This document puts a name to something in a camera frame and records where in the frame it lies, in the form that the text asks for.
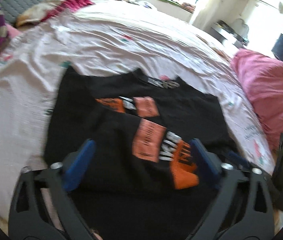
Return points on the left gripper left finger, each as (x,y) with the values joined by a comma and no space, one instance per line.
(29,217)

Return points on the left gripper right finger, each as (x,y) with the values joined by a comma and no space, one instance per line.
(243,207)

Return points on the black sweater orange cuffs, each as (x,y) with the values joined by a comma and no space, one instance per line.
(142,182)

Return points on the pink rolled duvet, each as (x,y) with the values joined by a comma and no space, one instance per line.
(261,79)

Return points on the pink strawberry print bedsheet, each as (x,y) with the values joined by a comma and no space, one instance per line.
(105,39)

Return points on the white side desk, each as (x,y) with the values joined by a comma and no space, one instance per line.
(235,33)

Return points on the white curtain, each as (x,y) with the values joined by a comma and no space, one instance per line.
(204,13)

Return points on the green window sill clutter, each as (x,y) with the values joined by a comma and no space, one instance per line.
(170,5)

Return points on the red and cream blanket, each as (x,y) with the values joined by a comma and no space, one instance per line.
(47,9)

